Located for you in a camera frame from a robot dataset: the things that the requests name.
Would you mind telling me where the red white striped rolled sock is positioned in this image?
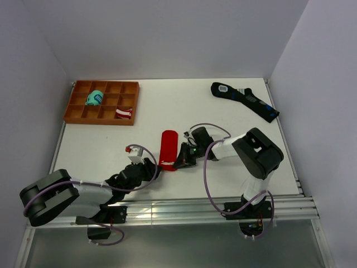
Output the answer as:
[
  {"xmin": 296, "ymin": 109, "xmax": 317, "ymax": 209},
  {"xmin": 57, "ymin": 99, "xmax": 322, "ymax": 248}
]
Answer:
[{"xmin": 115, "ymin": 108, "xmax": 132, "ymax": 119}]

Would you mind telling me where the teal rolled sock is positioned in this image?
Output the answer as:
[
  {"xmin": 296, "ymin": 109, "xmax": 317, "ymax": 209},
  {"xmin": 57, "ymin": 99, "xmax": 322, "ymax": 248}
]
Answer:
[{"xmin": 85, "ymin": 90, "xmax": 104, "ymax": 106}]

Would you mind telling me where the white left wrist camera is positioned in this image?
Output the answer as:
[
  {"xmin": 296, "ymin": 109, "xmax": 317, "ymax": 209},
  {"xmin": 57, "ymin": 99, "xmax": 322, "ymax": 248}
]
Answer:
[{"xmin": 126, "ymin": 146, "xmax": 144, "ymax": 165}]

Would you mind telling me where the aluminium frame rail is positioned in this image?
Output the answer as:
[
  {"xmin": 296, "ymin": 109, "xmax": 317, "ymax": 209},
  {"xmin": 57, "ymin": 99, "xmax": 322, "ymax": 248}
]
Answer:
[{"xmin": 26, "ymin": 195, "xmax": 320, "ymax": 229}]

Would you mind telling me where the wooden compartment tray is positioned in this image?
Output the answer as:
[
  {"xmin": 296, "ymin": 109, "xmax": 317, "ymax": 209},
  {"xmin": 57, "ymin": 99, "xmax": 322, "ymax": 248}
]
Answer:
[{"xmin": 64, "ymin": 80, "xmax": 139, "ymax": 126}]

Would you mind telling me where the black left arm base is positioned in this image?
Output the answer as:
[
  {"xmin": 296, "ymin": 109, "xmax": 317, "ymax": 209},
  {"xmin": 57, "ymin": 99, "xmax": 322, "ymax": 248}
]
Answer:
[{"xmin": 89, "ymin": 205, "xmax": 127, "ymax": 224}]

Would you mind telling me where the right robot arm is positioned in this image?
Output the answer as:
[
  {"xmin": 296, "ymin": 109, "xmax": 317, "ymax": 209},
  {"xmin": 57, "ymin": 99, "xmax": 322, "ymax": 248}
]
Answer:
[{"xmin": 173, "ymin": 126, "xmax": 284, "ymax": 218}]

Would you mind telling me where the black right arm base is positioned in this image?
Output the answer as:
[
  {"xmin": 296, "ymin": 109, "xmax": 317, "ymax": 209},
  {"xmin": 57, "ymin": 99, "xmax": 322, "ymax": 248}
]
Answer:
[{"xmin": 224, "ymin": 200, "xmax": 274, "ymax": 220}]

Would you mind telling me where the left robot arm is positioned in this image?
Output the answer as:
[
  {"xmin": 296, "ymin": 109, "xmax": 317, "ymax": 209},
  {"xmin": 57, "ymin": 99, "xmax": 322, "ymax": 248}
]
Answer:
[{"xmin": 20, "ymin": 157, "xmax": 162, "ymax": 227}]

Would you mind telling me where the black and blue sock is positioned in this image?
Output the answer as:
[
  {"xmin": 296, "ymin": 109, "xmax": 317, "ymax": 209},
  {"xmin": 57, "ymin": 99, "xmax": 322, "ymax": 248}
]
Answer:
[{"xmin": 210, "ymin": 82, "xmax": 279, "ymax": 123}]

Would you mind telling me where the red Santa sock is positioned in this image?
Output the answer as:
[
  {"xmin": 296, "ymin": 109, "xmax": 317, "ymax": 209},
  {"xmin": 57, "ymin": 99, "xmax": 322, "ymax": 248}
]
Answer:
[{"xmin": 159, "ymin": 130, "xmax": 179, "ymax": 171}]

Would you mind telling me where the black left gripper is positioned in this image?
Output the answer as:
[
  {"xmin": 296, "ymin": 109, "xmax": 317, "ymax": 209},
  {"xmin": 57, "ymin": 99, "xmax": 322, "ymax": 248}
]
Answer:
[{"xmin": 124, "ymin": 157, "xmax": 162, "ymax": 194}]

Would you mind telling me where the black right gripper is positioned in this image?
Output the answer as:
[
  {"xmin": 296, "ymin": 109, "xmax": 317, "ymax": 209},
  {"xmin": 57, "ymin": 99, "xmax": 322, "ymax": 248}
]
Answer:
[{"xmin": 174, "ymin": 142, "xmax": 205, "ymax": 170}]

